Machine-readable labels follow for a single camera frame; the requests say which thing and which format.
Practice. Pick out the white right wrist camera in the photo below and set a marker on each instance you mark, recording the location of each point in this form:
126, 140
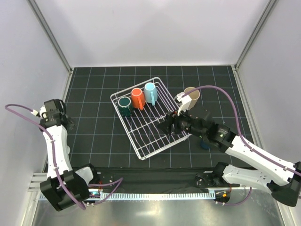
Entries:
184, 102

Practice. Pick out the orange mug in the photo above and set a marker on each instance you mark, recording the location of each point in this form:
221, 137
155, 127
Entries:
138, 99

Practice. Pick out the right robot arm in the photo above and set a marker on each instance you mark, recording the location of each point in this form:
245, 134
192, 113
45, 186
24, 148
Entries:
280, 178

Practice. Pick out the dark green mug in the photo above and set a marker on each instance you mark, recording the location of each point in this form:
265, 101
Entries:
125, 106

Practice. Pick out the white cable duct strip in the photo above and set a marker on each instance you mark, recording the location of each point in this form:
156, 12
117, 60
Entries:
161, 197

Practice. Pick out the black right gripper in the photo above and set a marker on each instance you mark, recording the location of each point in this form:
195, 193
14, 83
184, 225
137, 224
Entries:
170, 118

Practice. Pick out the dark blue mug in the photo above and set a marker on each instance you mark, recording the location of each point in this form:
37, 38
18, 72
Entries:
204, 145

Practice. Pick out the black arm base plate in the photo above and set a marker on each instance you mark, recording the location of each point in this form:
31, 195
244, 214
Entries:
162, 180

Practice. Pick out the light blue mug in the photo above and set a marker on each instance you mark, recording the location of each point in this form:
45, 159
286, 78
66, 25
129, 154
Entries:
150, 93

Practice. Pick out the white wire dish rack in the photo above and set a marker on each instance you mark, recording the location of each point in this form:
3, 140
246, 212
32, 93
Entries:
141, 127

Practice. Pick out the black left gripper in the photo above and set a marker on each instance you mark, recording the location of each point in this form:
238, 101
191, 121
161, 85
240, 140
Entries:
67, 119

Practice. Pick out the tall beige cup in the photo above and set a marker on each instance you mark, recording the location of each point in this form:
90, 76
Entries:
193, 95

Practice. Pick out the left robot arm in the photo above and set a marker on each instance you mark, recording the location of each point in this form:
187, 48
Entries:
64, 186

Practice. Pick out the black grid mat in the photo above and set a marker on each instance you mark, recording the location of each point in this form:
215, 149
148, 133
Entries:
102, 139

